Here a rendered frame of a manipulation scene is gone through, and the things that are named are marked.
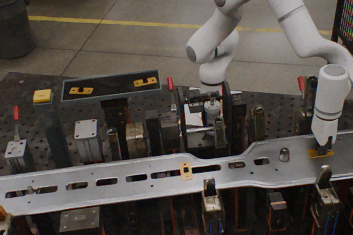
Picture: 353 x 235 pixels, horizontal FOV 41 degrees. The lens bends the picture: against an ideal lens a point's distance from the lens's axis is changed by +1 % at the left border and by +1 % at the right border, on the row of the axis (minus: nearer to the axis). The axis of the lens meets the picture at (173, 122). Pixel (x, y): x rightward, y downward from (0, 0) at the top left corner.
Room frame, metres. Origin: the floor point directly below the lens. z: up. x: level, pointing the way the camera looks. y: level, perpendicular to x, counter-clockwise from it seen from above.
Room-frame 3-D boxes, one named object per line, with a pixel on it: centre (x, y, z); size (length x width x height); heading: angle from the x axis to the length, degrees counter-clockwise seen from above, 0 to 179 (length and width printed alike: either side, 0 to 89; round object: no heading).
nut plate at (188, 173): (1.11, -0.03, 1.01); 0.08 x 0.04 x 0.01; 3
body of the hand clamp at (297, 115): (1.30, -0.48, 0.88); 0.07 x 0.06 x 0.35; 2
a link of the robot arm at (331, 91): (1.13, -0.49, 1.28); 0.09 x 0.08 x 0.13; 123
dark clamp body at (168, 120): (1.31, 0.02, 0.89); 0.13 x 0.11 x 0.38; 2
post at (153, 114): (1.32, 0.08, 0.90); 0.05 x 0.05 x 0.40; 2
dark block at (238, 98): (1.34, -0.24, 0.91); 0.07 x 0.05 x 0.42; 2
